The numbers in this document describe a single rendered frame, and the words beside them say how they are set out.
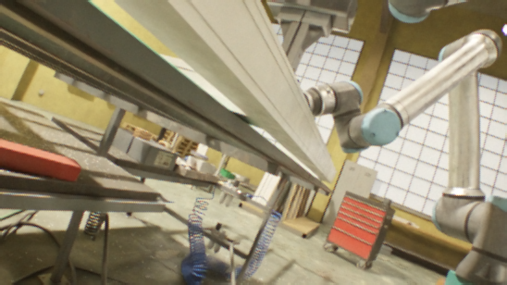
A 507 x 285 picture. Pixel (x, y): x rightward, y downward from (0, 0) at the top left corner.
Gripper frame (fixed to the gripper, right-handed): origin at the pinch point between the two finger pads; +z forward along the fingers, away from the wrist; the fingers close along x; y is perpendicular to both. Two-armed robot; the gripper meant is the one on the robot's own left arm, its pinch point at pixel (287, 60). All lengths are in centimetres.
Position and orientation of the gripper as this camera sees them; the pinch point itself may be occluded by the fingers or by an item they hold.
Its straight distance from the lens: 39.7
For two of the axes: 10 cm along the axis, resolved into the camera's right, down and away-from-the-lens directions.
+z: -3.9, 9.2, -1.0
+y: -3.0, -2.3, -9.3
